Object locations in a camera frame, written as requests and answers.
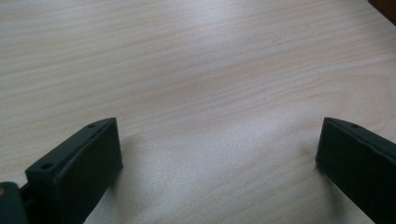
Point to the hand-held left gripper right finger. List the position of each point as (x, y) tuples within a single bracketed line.
[(358, 161)]

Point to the dark brown object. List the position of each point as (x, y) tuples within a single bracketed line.
[(386, 7)]

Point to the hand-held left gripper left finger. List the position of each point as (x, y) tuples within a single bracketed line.
[(77, 168)]

